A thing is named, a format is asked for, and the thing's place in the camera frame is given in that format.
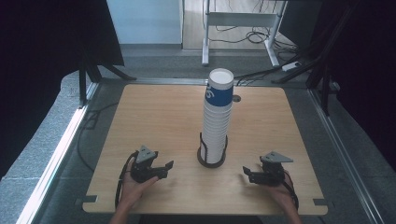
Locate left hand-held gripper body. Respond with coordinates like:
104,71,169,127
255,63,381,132
130,145,160,184

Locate person's right hand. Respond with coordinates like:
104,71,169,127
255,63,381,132
265,170,297,208

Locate black wire cup holder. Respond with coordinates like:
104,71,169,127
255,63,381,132
196,132,229,169

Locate white metal desk frame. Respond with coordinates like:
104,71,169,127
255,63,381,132
201,0,288,68

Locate person's left hand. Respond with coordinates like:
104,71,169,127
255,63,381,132
120,168,160,206

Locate coiled black floor cable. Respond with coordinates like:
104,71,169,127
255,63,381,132
208,24,275,45

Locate black curtain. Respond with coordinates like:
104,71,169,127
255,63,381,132
311,0,396,172
0,0,125,180

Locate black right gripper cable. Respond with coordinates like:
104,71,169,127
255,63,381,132
281,169,300,211

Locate thin black floor cable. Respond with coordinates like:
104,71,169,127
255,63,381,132
76,102,120,173

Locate black stand legs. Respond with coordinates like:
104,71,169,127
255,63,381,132
78,57,138,108
272,0,347,117

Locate long black floor cable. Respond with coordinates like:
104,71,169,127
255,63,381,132
233,64,300,87

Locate stack of paper cups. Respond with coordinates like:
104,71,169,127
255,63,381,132
200,67,235,165

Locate white power strip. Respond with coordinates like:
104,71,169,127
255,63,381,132
281,61,303,72

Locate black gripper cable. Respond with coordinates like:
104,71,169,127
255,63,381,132
114,150,139,209
281,169,300,211

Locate white partition panel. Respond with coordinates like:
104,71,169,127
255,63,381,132
106,0,185,45

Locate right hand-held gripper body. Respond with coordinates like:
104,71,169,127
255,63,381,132
260,150,294,188

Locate aluminium floor rail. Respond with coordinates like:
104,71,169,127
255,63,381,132
15,81,101,224
124,77,209,86
307,88,387,224

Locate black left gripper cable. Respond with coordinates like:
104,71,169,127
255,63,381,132
114,150,139,209

